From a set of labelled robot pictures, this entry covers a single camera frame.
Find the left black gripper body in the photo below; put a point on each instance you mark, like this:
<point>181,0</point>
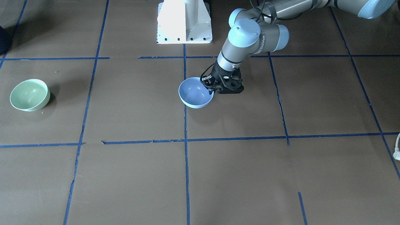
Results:
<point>216,75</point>

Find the blue bowl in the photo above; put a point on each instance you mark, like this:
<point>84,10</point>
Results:
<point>194,94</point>

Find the green bowl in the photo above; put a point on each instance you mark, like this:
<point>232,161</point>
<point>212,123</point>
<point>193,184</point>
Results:
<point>30,95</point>

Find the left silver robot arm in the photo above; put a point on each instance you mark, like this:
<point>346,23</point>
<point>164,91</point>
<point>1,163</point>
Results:
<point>257,30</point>

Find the dark object at table edge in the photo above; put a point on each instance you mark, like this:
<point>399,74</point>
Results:
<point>5,40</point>

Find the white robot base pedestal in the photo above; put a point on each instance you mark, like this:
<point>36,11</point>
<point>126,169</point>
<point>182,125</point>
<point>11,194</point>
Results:
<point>184,22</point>

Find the white plug with cable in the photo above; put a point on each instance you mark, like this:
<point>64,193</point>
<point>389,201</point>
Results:
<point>396,154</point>

